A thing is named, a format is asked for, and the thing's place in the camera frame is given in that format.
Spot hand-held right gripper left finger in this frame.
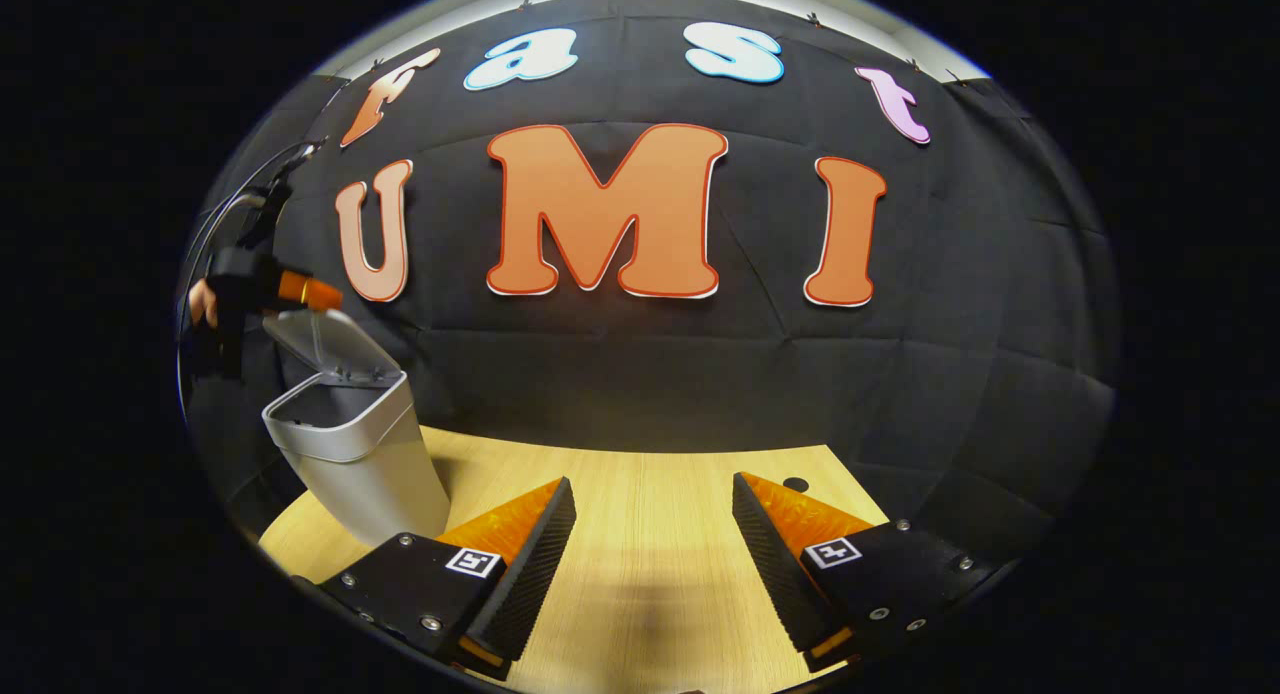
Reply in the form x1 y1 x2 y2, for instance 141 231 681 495
316 476 579 682

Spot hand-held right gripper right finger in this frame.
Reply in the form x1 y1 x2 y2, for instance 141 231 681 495
731 471 1003 674

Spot white desktop garbage bin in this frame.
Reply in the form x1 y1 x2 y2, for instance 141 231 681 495
261 308 452 548

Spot wooden desktop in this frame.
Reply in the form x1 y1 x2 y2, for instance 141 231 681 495
257 426 891 694

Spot black backdrop cloth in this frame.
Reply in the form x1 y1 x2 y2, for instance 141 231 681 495
180 0 1121 565

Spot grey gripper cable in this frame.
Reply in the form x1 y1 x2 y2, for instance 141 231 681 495
195 139 329 275

